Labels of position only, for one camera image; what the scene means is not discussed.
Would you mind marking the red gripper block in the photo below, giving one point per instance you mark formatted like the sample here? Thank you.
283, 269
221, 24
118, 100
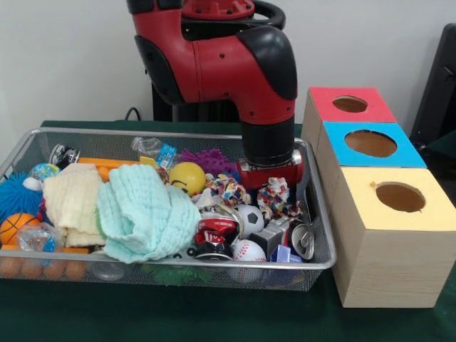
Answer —
274, 177

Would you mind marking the yellow smiley ball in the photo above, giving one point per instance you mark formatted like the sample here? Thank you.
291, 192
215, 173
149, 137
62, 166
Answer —
187, 178

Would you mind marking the mint green knitted cloth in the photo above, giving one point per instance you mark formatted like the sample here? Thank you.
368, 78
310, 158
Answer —
146, 217

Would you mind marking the cream knitted cloth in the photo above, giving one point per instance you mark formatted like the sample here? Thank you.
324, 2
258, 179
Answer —
71, 203

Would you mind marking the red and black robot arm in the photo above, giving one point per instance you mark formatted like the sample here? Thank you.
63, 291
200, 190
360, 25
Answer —
214, 57

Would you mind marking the shallow clear mesh bin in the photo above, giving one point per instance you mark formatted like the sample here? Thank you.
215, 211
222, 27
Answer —
317, 235

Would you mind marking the wooden box with three holes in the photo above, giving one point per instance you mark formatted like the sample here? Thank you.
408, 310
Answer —
385, 249

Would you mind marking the small soccer ball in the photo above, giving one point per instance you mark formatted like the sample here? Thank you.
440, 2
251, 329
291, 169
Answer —
251, 221

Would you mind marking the purple spiky toy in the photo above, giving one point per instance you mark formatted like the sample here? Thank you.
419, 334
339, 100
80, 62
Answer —
210, 160

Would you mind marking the silver crushed can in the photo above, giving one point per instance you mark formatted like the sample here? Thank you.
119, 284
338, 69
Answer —
303, 241

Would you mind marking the white toy baseball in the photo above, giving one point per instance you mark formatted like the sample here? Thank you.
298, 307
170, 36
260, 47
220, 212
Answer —
249, 251

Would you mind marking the red crushed can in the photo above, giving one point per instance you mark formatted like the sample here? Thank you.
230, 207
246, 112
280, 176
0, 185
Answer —
217, 234

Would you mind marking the dark green table cloth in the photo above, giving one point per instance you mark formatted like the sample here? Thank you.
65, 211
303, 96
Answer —
214, 313

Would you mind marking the silver topped dark can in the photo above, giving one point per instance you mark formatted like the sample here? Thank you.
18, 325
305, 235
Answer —
63, 154

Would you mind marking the small globe ball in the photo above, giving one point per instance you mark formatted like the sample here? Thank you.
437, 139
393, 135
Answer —
44, 172

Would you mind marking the blue spiky ball with eyes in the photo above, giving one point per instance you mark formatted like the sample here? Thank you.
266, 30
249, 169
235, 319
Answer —
16, 194

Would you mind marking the orange toy basketball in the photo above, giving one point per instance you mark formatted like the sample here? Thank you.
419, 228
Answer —
16, 228

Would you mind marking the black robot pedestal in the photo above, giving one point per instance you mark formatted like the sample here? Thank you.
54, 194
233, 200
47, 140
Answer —
274, 14

